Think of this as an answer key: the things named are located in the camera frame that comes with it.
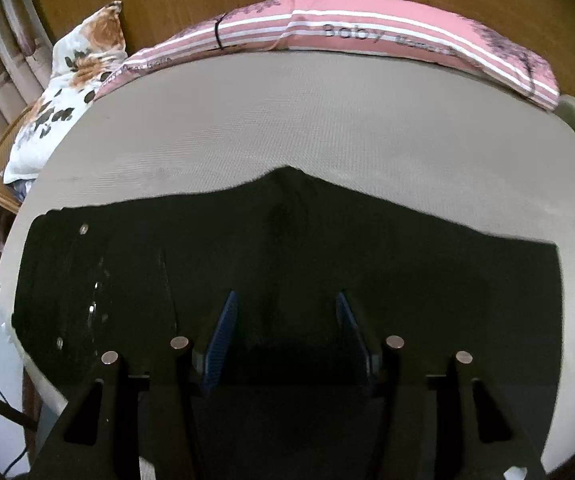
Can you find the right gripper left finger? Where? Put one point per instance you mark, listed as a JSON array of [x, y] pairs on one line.
[[97, 435]]

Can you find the floral white orange pillow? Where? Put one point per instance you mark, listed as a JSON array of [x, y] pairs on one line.
[[81, 61]]

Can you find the black denim pants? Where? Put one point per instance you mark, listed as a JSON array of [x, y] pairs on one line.
[[128, 277]]

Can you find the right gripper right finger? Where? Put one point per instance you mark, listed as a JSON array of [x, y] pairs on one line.
[[444, 418]]

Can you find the pink striped Baby pillow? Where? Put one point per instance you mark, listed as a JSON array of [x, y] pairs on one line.
[[387, 28]]

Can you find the grey textured mattress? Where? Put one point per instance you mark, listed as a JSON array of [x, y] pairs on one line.
[[416, 134]]

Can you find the wicker rattan chair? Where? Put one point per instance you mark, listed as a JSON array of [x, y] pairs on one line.
[[7, 198]]

